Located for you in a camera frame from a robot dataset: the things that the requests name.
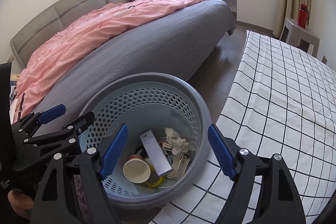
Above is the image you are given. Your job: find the red water bottle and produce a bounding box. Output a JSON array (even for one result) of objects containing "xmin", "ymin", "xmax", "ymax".
[{"xmin": 297, "ymin": 3, "xmax": 309, "ymax": 29}]

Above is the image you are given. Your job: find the grey perforated trash basket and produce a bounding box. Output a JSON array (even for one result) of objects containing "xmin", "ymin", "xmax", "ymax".
[{"xmin": 80, "ymin": 73, "xmax": 211, "ymax": 209}]

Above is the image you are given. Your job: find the grey headboard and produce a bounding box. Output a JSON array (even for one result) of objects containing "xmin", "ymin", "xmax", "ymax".
[{"xmin": 10, "ymin": 0, "xmax": 109, "ymax": 69}]

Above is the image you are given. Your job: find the white tissue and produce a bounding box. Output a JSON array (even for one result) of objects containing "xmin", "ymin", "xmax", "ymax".
[{"xmin": 165, "ymin": 128, "xmax": 189, "ymax": 156}]

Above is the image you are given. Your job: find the grey side table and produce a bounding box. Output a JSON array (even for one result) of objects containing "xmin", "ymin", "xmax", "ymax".
[{"xmin": 280, "ymin": 18, "xmax": 320, "ymax": 57}]

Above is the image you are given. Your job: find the black white checkered sheet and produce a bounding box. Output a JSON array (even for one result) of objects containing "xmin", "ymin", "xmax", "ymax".
[{"xmin": 150, "ymin": 29, "xmax": 336, "ymax": 224}]

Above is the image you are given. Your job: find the person's left hand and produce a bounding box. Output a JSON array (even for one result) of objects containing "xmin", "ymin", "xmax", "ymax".
[{"xmin": 7, "ymin": 190, "xmax": 34, "ymax": 219}]

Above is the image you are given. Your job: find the lavender cartoon rabbit box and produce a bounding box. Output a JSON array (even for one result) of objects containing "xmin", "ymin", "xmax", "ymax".
[{"xmin": 139, "ymin": 130, "xmax": 173, "ymax": 176}]

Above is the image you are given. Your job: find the yellow plastic ring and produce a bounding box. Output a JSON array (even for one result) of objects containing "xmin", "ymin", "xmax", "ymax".
[{"xmin": 144, "ymin": 157, "xmax": 166, "ymax": 188}]

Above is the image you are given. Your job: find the red white paper cup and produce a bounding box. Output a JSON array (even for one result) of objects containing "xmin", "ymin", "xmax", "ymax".
[{"xmin": 122, "ymin": 154, "xmax": 151, "ymax": 184}]

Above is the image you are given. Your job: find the pink duvet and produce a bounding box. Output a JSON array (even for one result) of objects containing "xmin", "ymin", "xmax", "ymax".
[{"xmin": 13, "ymin": 0, "xmax": 208, "ymax": 120}]

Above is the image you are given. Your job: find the grey bed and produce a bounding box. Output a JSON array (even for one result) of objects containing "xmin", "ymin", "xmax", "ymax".
[{"xmin": 34, "ymin": 0, "xmax": 236, "ymax": 136}]

